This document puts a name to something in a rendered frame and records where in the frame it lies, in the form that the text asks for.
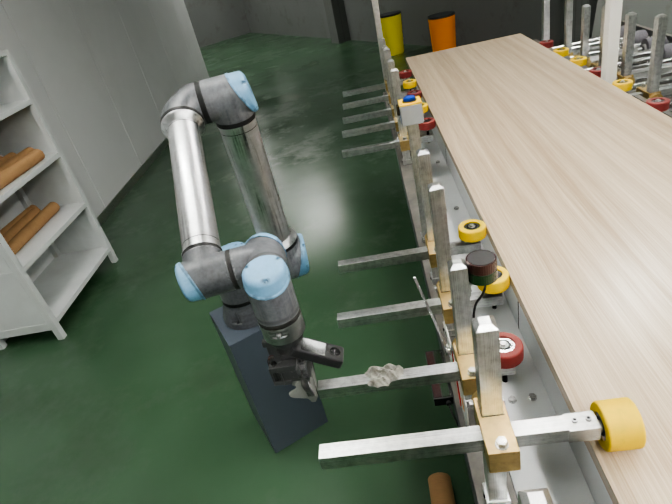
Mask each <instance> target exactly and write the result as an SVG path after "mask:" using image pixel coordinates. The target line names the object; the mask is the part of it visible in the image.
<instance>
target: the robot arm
mask: <svg viewBox="0 0 672 504"><path fill-rule="evenodd" d="M258 109H259V108H258V104H257V102H256V99H255V97H254V94H253V92H252V90H251V87H250V85H249V83H248V81H247V79H246V77H245V75H244V74H243V73H242V72H240V71H236V72H231V73H225V74H223V75H219V76H215V77H211V78H208V79H204V80H200V81H197V82H191V83H189V84H187V85H185V86H183V87H182V88H180V89H179V90H178V91H176V92H175V93H174V94H173V95H172V96H171V97H170V99H169V100H168V101H167V103H166V104H165V106H164V108H163V110H162V112H161V117H160V125H161V130H162V133H163V135H164V136H165V137H166V138H167V139H168V141H169V149H170V157H171V166H172V174H173V182H174V190H175V198H176V206H177V214H178V223H179V231H180V239H181V247H182V254H181V257H182V262H181V263H180V262H178V263H177V264H176V265H175V275H176V279H177V282H178V284H179V287H180V289H181V291H182V293H183V295H184V296H185V298H186V299H187V300H189V301H191V302H194V301H198V300H202V299H203V300H206V298H210V297H213V296H216V295H220V297H221V300H222V302H223V319H224V321H225V324H226V325H227V326H228V327H229V328H231V329H234V330H246V329H250V328H253V327H256V326H258V325H259V326H260V329H261V331H262V334H263V340H262V346H263V348H267V351H268V353H269V356H268V360H269V363H268V360H267V363H268V366H269V368H268V370H269V372H270V375H271V378H272V380H273V383H274V385H275V386H278V385H291V384H292V385H293V386H296V388H295V389H293V390H291V391H290V392H289V396H290V397H292V398H307V399H309V400H311V402H316V400H317V398H318V391H317V388H318V386H317V380H316V373H315V368H314V363H313V362H315V363H318V364H322V365H326V366H330V367H334V368H338V369H339V368H341V366H342V364H343V358H344V348H343V347H341V346H337V345H333V344H330V343H326V342H322V341H318V340H314V339H311V338H307V337H303V333H304V330H305V322H304V319H303V316H302V313H301V310H300V307H299V303H298V300H297V297H296V294H295V291H294V288H293V284H292V280H291V279H294V278H299V277H300V276H303V275H305V274H307V273H308V272H309V262H308V257H307V252H306V248H305V243H304V239H303V236H302V234H300V233H297V234H296V231H295V230H294V229H293V228H291V227H288V224H287V221H286V217H285V214H284V211H283V207H282V204H281V201H280V197H279V194H278V191H277V187H276V184H275V181H274V177H273V174H272V171H271V168H270V164H269V161H268V158H267V154H266V151H265V148H264V144H263V141H262V138H261V134H260V131H259V128H258V124H257V121H256V115H255V112H256V111H257V110H258ZM213 122H216V125H217V127H218V129H219V130H220V133H221V136H222V139H223V142H224V144H225V147H226V150H227V153H228V156H229V158H230V161H231V164H232V167H233V170H234V172H235V175H236V178H237V181H238V184H239V186H240V189H241V192H242V195H243V198H244V201H245V203H246V206H247V209H248V212H249V215H250V217H251V220H252V223H253V226H254V229H255V231H256V234H255V235H253V236H251V237H250V238H249V239H248V240H247V241H246V242H245V243H243V242H232V243H229V244H227V245H224V246H222V247H221V245H220V239H219V233H218V228H217V222H216V216H215V211H214V205H213V199H212V194H211V188H210V182H209V177H208V171H207V165H206V160H205V154H204V149H203V143H202V137H201V136H202V135H203V133H204V131H205V125H206V124H209V123H213ZM269 357H270V358H269ZM271 361H272V362H271Z"/></svg>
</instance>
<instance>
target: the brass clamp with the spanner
mask: <svg viewBox="0 0 672 504"><path fill-rule="evenodd" d="M452 345H453V350H454V359H455V362H457V365H458V369H459V374H460V383H461V387H462V391H463V395H464V396H467V395H473V394H474V393H475V392H476V391H477V385H476V376H475V377H470V376H469V375H468V373H467V372H468V369H469V368H470V367H475V362H474V353H471V354H463V355H459V353H458V349H457V345H456V338H455V339H454V340H453V342H452Z"/></svg>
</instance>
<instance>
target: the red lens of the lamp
mask: <svg viewBox="0 0 672 504"><path fill-rule="evenodd" d="M490 252H492V251H490ZM470 253H471V252H470ZM470 253H469V254H470ZM492 253H493V254H494V255H495V260H494V261H493V262H492V263H491V264H488V265H485V266H476V265H472V264H469V262H468V261H467V257H468V255H469V254H468V255H467V256H466V258H465V260H466V265H467V268H468V272H469V273H470V274H472V275H476V276H486V275H489V274H492V273H494V272H495V271H496V270H497V256H496V254H495V253H494V252H492Z"/></svg>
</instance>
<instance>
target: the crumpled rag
mask: <svg viewBox="0 0 672 504"><path fill-rule="evenodd" d="M402 374H404V371H403V367H401V366H400V365H398V366H395V365H393V364H390V363H389V364H386V365H385V366H384V367H379V366H371V367H369V368H368V370H367V372H366V373H365V376H366V377H368V378H370V379H371V380H370V381H369V382H368V385H369V386H370V387H371V386H374V387H376V388H379V387H380V386H389V384H390V382H391V381H395V380H398V379H399V377H400V375H402ZM397 378H398V379H397Z"/></svg>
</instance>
